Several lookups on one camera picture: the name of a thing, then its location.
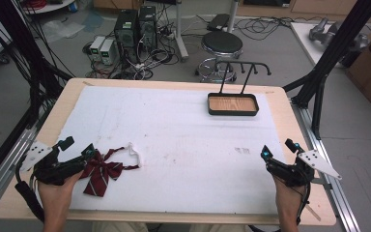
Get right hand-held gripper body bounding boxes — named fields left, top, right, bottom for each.
left=265, top=149, right=343, bottom=189

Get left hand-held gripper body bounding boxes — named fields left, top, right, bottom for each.
left=19, top=140, right=89, bottom=187

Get red striped bow tie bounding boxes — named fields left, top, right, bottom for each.
left=78, top=142, right=143, bottom=198

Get black hanger rack wooden tray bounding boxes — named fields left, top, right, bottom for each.
left=207, top=60, right=272, bottom=117

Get person's right hand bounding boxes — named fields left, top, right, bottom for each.
left=271, top=175, right=307, bottom=219

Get person's left hand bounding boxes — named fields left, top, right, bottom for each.
left=37, top=171, right=85, bottom=218

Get light wooden table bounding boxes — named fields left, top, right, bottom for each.
left=0, top=77, right=338, bottom=227

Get white foam mat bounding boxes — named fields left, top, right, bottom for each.
left=57, top=84, right=287, bottom=216

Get white power supply unit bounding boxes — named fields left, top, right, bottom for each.
left=89, top=35, right=106, bottom=63
left=99, top=39, right=117, bottom=67

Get white floor platform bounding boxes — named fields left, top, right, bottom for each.
left=290, top=21, right=371, bottom=70

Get computer towers on floor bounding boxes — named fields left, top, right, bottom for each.
left=82, top=6, right=179, bottom=81

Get clear plastic sheet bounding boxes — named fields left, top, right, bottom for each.
left=41, top=18, right=87, bottom=44

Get black round stool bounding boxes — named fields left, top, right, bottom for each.
left=194, top=30, right=244, bottom=84

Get black computer tower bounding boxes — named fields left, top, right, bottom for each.
left=113, top=9, right=140, bottom=64
left=137, top=5, right=158, bottom=53

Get round white table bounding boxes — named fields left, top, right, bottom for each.
left=21, top=0, right=77, bottom=15

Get flat black box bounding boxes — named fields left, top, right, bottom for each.
left=206, top=13, right=232, bottom=33

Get grey metal desk leg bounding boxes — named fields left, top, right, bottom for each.
left=173, top=0, right=190, bottom=63
left=226, top=0, right=242, bottom=34

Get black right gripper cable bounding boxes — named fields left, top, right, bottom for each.
left=296, top=183, right=313, bottom=226

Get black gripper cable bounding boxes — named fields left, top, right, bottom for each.
left=14, top=160, right=46, bottom=224
left=296, top=183, right=313, bottom=226

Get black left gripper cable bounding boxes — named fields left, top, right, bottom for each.
left=14, top=160, right=46, bottom=224

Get aluminium rail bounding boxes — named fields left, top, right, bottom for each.
left=0, top=124, right=47, bottom=216
left=290, top=98, right=362, bottom=232

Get black metal frame stand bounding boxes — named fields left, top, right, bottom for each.
left=0, top=0, right=75, bottom=131
left=282, top=0, right=371, bottom=141

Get tangle of black floor cables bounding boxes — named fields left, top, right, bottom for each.
left=233, top=14, right=303, bottom=43

